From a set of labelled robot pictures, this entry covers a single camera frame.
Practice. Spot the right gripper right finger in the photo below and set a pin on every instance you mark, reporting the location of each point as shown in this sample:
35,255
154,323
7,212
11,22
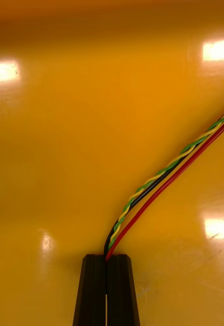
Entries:
121,293

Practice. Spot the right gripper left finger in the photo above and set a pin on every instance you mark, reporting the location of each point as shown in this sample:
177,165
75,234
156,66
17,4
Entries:
91,293

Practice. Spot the yellow-orange plastic bin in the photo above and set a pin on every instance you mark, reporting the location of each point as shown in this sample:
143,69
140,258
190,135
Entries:
66,152

